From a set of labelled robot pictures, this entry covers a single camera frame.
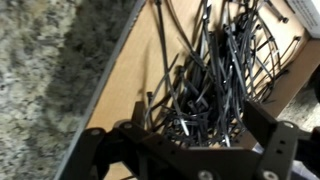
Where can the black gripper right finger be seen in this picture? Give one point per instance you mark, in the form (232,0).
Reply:
(278,150)

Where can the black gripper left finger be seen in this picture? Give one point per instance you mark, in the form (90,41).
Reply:
(90,150)

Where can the cardboard cover box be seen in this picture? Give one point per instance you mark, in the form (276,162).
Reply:
(140,60)

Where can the pile of black zip ties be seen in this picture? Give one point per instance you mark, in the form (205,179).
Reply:
(213,83)

